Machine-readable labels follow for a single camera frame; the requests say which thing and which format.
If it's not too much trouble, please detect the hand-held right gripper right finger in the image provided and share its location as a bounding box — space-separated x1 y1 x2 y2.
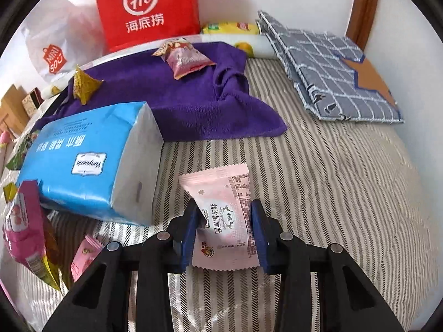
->
250 199 405 332

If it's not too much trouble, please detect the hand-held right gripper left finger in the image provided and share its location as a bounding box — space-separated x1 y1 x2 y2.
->
42 199 203 332

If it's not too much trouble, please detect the light pink snack packet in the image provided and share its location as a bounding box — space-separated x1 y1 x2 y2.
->
178 164 260 271

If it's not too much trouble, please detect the small pink snack packet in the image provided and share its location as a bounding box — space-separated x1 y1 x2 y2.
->
70 234 104 282

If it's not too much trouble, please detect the purple towel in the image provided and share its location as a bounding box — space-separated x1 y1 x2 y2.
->
34 41 288 142

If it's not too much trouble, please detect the blue tissue pack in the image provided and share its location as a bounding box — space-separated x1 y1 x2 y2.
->
17 101 164 226

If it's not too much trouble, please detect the magenta snack bag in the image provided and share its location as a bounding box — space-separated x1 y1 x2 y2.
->
3 180 65 293

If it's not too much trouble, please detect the grey checked folded cloth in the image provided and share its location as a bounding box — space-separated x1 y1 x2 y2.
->
257 10 405 124

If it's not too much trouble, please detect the gold pyramid snack packet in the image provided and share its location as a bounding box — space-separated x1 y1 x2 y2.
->
72 65 104 105

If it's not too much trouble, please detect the yellow snack packet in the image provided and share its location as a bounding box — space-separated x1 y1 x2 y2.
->
3 181 19 203

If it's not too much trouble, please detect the green snack packet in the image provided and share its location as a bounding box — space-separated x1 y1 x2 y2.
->
5 129 41 171

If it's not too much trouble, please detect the white fruit print roll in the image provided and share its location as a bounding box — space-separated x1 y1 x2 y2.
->
42 34 277 99

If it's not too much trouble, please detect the red and white snack packet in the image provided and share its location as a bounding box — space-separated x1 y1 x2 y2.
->
152 39 192 58

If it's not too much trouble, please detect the dark patterned box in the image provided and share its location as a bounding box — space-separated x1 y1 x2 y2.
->
21 88 45 115

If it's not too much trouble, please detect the wooden box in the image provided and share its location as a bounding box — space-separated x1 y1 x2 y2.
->
0 84 28 135

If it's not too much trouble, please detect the red paper bag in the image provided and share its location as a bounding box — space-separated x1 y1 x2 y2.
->
92 0 202 53

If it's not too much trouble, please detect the white plastic bag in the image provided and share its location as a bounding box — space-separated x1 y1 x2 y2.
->
21 0 108 84

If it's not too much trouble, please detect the brown wooden frame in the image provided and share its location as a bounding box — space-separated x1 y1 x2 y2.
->
346 0 381 51

